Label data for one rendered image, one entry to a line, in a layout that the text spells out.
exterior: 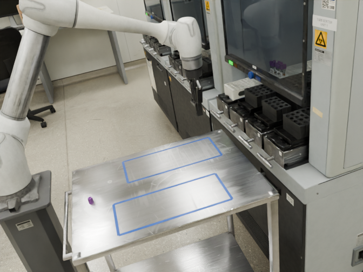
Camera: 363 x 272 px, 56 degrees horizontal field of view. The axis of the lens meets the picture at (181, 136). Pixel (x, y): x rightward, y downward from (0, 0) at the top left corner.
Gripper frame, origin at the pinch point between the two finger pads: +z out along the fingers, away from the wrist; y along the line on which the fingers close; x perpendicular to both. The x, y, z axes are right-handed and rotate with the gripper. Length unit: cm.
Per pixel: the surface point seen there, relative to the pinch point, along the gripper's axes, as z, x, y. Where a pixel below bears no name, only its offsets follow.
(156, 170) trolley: -2, 31, -41
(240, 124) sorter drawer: 3.9, -11.8, -18.8
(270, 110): -6.1, -19.2, -32.1
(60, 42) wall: 22, 66, 350
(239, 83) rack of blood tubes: -6.6, -21.7, 0.2
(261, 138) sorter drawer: 1.4, -11.7, -37.2
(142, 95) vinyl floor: 79, -9, 236
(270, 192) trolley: -2, 4, -70
